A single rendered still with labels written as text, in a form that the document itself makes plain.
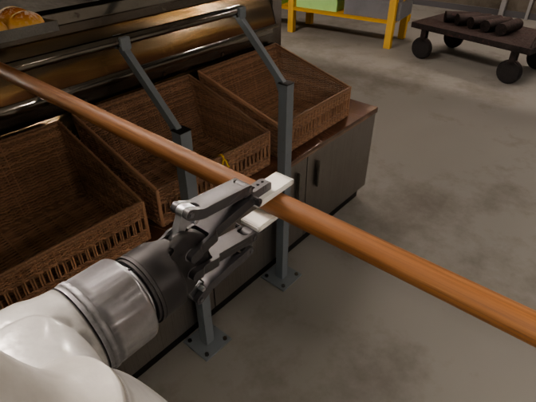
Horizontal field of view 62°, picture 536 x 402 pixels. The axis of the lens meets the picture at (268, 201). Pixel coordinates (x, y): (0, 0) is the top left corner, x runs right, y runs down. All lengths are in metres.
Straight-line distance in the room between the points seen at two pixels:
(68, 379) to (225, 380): 1.56
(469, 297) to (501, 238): 2.18
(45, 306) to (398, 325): 1.74
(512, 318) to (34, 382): 0.38
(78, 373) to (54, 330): 0.12
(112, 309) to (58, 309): 0.04
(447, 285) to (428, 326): 1.59
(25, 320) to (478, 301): 0.38
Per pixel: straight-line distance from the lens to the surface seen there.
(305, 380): 1.80
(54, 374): 0.26
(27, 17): 1.45
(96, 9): 1.77
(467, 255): 2.45
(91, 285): 0.41
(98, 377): 0.26
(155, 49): 1.91
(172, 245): 0.44
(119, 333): 0.40
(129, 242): 1.45
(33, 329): 0.38
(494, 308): 0.46
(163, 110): 1.31
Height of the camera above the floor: 1.52
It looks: 36 degrees down
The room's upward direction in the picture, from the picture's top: straight up
